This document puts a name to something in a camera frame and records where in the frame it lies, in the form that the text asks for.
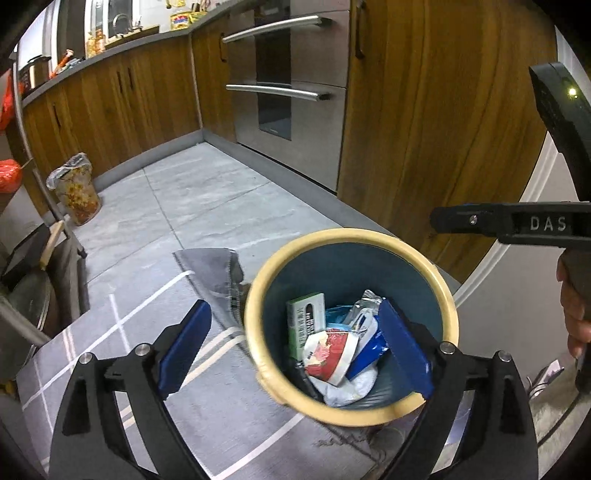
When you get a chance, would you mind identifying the copper rice cooker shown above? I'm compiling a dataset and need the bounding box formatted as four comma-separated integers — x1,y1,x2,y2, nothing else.
18,55,51,89

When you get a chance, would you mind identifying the orange patterned plastic bag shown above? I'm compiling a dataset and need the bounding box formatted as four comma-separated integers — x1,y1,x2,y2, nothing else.
46,152,103,227

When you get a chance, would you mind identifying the blue plastic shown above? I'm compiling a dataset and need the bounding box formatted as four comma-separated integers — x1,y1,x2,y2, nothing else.
325,305,359,331

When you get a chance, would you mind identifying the black wok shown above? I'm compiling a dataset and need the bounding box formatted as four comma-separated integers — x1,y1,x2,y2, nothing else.
0,224,52,365

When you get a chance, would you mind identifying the blue and white packet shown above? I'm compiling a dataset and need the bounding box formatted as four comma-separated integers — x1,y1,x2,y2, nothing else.
346,314,391,382

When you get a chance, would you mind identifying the person's right hand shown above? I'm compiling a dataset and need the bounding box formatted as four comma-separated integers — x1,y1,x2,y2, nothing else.
556,253,591,361

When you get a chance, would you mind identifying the green and white box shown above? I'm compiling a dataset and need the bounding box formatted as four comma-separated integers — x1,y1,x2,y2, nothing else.
286,293,327,361

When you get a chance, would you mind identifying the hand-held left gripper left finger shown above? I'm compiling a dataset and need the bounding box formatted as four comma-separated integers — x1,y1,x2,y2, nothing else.
48,299,213,480

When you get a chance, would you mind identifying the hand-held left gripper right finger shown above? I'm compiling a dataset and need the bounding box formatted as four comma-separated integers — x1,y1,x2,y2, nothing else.
378,300,541,480

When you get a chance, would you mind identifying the wooden cutting board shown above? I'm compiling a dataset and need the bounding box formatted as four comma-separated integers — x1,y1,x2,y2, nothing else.
104,25,160,49

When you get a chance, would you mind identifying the stainless steel built-in oven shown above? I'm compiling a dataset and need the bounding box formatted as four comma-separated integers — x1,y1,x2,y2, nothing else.
222,0,352,193

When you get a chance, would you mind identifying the metal shelf rack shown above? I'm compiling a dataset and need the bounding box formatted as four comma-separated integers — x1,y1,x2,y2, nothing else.
0,55,89,384

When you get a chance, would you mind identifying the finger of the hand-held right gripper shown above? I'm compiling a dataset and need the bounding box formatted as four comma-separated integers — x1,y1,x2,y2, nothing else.
429,202,509,238

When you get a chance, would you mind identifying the yellow orange jar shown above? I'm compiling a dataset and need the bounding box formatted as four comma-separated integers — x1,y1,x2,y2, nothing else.
85,30,107,59

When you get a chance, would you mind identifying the clear plastic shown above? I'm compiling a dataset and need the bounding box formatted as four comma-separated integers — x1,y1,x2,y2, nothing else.
352,290,387,333

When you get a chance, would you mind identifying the blue bin with cream rim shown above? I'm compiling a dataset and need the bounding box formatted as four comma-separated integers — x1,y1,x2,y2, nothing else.
244,228,460,428

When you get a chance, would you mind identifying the wooden base cabinet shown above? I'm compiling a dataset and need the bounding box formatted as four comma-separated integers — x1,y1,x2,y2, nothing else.
21,16,237,205

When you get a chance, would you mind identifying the large red plastic bag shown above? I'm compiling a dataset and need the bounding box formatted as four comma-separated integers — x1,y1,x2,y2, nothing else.
0,159,24,193

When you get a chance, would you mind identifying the hanging red plastic bag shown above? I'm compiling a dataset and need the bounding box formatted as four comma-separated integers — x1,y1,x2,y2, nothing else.
0,76,17,131

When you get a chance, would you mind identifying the tall wooden cabinet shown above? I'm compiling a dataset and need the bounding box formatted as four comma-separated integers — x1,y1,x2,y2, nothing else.
337,0,560,288

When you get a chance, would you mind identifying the grey mat with white lines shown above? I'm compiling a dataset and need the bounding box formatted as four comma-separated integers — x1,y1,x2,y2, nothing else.
16,247,462,480

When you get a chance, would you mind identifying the wooden handle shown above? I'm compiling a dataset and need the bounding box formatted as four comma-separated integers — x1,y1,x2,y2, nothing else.
39,220,66,269

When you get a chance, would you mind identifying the steel oven handle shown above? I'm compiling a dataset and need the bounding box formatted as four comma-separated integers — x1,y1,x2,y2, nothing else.
222,15,331,44
225,83,331,102

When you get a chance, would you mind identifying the white plastic bag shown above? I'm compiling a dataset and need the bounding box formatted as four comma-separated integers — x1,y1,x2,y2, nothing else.
309,368,378,408

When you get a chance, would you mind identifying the red and white wrapper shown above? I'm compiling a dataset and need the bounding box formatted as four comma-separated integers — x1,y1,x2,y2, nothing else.
302,327,362,385

